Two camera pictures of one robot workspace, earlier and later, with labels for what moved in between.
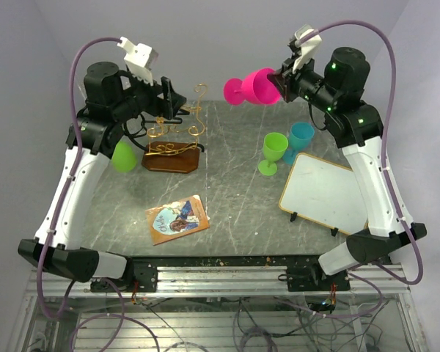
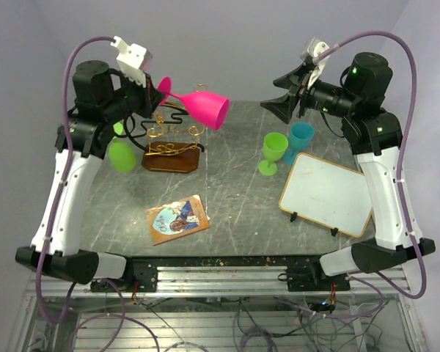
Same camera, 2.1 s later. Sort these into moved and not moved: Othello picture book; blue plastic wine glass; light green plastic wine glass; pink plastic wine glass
Moved: pink plastic wine glass
Not moved: blue plastic wine glass; light green plastic wine glass; Othello picture book
